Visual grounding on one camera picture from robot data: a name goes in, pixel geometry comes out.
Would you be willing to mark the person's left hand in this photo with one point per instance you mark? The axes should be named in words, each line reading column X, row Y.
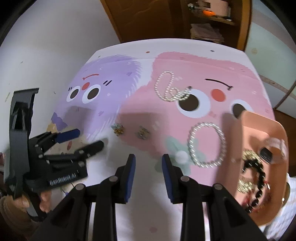
column 15, row 221

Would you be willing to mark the cartoon monster table mat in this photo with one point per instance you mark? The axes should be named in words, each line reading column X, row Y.
column 167, row 86

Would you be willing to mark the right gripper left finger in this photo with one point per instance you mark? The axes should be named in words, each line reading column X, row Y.
column 125, row 175

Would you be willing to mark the pink plastic tray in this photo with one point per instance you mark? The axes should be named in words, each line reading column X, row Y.
column 248, row 131

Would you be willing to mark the orange object on shelf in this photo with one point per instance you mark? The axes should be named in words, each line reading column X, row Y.
column 208, row 12

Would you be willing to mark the gold pearl hair clip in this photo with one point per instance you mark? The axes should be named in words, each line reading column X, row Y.
column 251, row 170

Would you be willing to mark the brown wooden cabinet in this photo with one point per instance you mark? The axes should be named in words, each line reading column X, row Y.
column 141, row 20

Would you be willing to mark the blue flower earring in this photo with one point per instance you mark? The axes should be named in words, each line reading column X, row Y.
column 118, row 129

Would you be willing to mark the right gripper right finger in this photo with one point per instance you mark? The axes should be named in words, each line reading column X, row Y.
column 172, row 176

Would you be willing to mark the folded cloth on shelf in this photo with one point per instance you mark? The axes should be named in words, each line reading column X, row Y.
column 205, row 32

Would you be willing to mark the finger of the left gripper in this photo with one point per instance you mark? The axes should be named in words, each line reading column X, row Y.
column 89, row 150
column 67, row 136

